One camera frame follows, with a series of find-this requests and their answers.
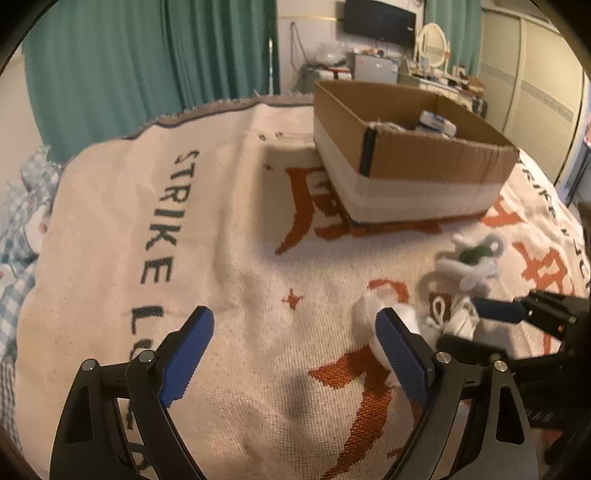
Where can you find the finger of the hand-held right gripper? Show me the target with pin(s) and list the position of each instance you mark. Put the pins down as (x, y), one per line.
(466, 346)
(498, 310)

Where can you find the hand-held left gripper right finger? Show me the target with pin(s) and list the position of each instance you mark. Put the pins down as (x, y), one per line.
(401, 357)

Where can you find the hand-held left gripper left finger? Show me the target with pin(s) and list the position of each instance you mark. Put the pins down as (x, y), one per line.
(189, 355)

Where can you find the white sock pair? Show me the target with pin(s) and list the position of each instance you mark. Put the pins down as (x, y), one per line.
(369, 314)

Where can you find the white and green sock bundle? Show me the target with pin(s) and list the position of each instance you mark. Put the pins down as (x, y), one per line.
(475, 256)

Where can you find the cardboard box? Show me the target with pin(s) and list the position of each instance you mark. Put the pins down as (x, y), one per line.
(425, 170)

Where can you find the blue and white soft item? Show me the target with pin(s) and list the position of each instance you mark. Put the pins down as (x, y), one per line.
(436, 122)

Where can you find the white fluffy soft item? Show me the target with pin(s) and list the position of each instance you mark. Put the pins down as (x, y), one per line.
(390, 126)

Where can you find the printed cream blanket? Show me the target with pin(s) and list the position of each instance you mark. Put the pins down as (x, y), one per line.
(221, 258)

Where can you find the blue plaid bedding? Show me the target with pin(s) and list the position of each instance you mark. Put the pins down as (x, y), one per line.
(18, 258)

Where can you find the cluttered dressing table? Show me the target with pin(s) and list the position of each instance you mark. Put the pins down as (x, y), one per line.
(455, 90)

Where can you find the cream wardrobe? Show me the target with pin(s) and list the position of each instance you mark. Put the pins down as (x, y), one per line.
(531, 78)

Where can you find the white storage box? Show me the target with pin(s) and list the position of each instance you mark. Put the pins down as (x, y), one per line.
(371, 69)

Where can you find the white round mirror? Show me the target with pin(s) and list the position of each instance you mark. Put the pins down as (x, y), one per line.
(434, 41)

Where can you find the green curtain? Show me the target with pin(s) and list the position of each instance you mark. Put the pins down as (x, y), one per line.
(455, 23)
(138, 60)

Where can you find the metal pole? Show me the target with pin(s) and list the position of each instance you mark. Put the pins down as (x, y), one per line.
(271, 69)

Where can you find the clear plastic bag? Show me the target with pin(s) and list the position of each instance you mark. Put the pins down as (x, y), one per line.
(328, 53)

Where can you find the black wall television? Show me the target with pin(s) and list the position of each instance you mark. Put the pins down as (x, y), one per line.
(378, 21)

